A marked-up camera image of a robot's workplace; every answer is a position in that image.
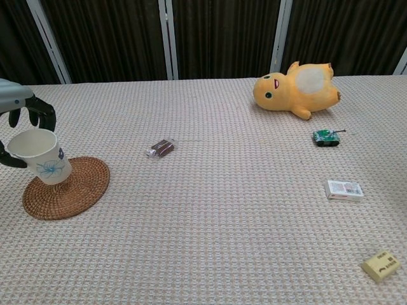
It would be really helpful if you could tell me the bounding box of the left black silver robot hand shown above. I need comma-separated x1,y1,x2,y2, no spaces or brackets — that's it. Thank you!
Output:
0,78,58,170

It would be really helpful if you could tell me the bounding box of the white paper cup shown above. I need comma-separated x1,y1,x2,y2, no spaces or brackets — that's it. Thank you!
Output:
6,128,73,186

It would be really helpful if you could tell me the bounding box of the round woven rattan coaster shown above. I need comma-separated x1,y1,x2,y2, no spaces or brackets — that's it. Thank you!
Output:
22,156,111,221

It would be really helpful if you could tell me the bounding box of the dark pleated curtain panel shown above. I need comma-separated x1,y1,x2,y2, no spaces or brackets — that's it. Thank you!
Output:
39,0,169,84
281,0,407,77
171,0,282,80

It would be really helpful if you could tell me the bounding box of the brown wrapped candy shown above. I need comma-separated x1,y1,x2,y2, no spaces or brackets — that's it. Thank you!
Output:
146,137,177,159

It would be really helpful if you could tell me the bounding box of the beige woven tablecloth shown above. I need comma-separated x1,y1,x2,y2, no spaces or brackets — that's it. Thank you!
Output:
0,74,407,305

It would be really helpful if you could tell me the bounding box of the yellow plush duck toy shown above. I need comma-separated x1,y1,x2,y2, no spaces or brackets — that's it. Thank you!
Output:
252,60,343,121

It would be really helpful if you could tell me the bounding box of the green toy tank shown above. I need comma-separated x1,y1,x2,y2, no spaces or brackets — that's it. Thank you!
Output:
312,128,347,148

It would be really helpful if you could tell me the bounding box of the small white card box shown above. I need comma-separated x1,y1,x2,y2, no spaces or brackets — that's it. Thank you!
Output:
324,179,364,203

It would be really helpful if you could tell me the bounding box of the yellow eraser block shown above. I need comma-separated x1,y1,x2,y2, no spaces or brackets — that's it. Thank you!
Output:
361,250,402,283

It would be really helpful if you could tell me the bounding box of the grey metal frame post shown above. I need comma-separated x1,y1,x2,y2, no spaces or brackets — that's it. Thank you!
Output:
270,0,293,78
393,49,407,76
158,0,178,81
25,0,72,85

